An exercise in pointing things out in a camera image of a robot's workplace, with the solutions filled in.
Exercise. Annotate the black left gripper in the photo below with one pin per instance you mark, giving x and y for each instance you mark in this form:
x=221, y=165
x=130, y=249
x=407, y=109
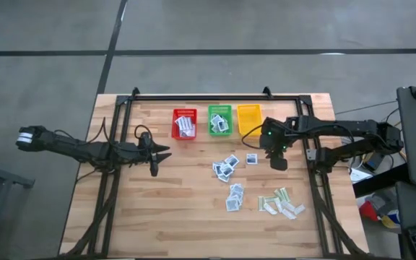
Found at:
x=143, y=150

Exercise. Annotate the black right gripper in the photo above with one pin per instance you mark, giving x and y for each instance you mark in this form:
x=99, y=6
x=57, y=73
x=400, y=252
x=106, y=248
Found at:
x=276, y=135

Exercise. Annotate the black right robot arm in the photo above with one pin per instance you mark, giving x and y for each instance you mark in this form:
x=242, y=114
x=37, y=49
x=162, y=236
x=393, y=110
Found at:
x=352, y=128

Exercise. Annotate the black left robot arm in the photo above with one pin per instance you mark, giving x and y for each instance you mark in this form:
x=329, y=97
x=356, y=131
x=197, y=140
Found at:
x=70, y=146

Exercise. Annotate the yellow plastic basket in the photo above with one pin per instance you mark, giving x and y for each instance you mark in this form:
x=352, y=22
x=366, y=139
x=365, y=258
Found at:
x=249, y=119

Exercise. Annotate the red plastic basket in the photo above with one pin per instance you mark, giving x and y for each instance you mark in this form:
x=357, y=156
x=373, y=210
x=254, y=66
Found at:
x=184, y=111

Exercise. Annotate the green plastic basket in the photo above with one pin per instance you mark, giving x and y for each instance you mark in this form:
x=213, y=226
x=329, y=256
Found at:
x=228, y=109

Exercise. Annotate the white paper sheet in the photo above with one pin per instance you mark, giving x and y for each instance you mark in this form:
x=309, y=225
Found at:
x=360, y=176

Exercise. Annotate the black power adapter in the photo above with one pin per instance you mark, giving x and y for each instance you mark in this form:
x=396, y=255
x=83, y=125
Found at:
x=374, y=163

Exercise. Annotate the red bag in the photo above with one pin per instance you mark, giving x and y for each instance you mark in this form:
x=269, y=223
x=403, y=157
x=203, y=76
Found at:
x=368, y=211

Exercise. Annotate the yellow blue item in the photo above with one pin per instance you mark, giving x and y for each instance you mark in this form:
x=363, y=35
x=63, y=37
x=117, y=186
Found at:
x=390, y=220

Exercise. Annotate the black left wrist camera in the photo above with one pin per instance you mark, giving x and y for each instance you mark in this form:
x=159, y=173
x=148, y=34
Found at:
x=154, y=166

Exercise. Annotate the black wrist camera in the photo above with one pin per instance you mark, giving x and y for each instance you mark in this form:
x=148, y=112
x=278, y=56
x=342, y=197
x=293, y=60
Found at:
x=154, y=166
x=278, y=162

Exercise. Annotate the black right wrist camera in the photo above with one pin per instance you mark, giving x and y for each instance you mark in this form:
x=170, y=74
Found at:
x=278, y=162

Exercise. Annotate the silver mounting bracket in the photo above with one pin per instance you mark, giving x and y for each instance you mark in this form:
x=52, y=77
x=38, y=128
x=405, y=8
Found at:
x=311, y=154

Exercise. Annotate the black metal table frame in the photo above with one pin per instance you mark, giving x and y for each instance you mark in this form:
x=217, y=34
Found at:
x=211, y=98

